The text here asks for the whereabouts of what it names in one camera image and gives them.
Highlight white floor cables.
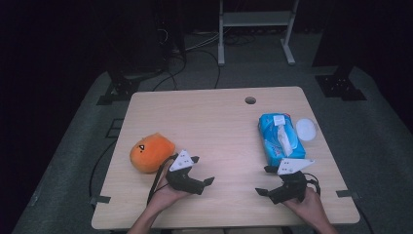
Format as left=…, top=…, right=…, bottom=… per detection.
left=185, top=31, right=222, bottom=53

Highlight left hand-held gripper cable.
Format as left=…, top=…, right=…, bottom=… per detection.
left=146, top=153, right=179, bottom=206

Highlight white round lid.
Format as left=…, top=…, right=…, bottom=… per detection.
left=295, top=117, right=318, bottom=142

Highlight thin black cable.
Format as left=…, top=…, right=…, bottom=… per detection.
left=88, top=139, right=119, bottom=200

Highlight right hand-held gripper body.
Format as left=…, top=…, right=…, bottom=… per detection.
left=267, top=157, right=316, bottom=205

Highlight hand-held gripper cable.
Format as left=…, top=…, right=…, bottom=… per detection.
left=303, top=173, right=322, bottom=197
left=146, top=153, right=179, bottom=206

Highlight person's left hand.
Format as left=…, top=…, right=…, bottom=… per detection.
left=147, top=161, right=193, bottom=214

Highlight person's right hand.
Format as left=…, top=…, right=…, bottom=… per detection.
left=282, top=186, right=326, bottom=226

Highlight black stand base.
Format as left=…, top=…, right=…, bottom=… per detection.
left=314, top=63, right=368, bottom=102
left=95, top=68, right=164, bottom=106

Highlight black floor cable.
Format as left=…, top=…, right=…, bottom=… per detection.
left=151, top=48, right=222, bottom=93

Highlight orange plush toy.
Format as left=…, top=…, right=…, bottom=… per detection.
left=129, top=132, right=176, bottom=175

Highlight right hand-held gripper cable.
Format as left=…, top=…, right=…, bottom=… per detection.
left=303, top=173, right=322, bottom=197

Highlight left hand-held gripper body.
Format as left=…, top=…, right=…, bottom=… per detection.
left=165, top=149, right=207, bottom=196

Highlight white metal stand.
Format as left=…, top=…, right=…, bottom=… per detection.
left=217, top=0, right=300, bottom=67

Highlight blue wet wipe pack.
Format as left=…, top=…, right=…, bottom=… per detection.
left=257, top=112, right=307, bottom=168

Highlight black tape piece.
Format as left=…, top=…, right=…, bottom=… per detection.
left=89, top=194, right=112, bottom=206
left=335, top=189, right=360, bottom=200

